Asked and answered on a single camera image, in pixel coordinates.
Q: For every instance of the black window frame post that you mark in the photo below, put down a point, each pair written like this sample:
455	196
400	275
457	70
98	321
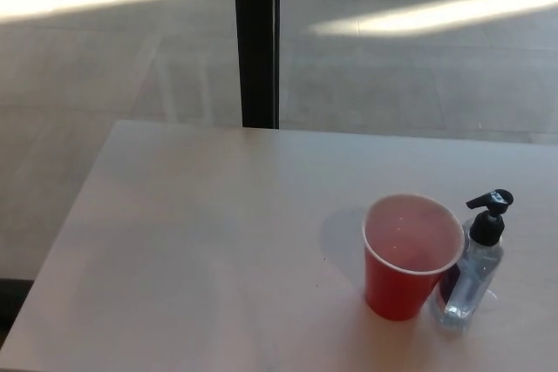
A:
257	41

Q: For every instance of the clear soap bottle black pump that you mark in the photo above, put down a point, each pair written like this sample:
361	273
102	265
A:
466	278

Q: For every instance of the red plastic cup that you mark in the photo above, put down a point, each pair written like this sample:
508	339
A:
392	287

